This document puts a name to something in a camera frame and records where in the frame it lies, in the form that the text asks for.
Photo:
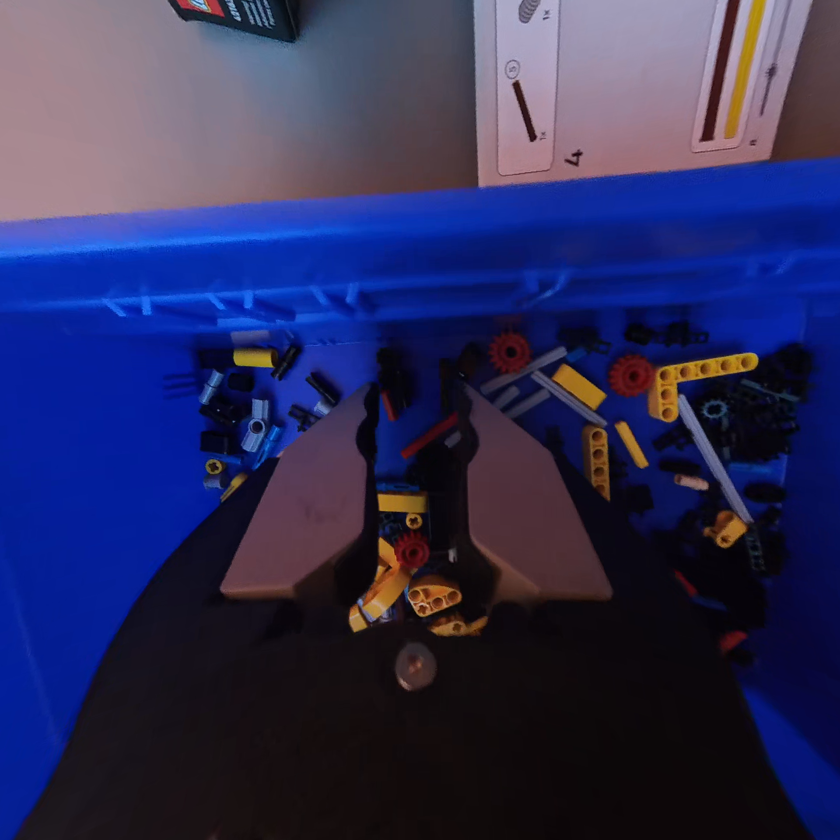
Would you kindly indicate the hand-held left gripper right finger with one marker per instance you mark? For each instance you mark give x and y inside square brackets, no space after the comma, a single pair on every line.
[525,518]

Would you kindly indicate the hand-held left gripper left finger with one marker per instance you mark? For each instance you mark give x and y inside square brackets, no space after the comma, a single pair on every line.
[308,505]

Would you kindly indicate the long black lego beam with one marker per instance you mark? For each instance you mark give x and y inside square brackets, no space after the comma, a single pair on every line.
[450,400]

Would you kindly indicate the blue plastic bin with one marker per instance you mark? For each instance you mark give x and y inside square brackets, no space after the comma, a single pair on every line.
[98,459]

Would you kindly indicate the pile of loose lego pieces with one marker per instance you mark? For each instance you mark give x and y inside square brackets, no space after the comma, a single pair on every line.
[702,366]

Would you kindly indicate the white lego instruction booklet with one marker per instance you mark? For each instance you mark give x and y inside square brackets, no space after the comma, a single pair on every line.
[623,85]

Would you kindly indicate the black cardboard lego box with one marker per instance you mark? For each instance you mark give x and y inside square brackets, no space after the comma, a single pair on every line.
[249,16]

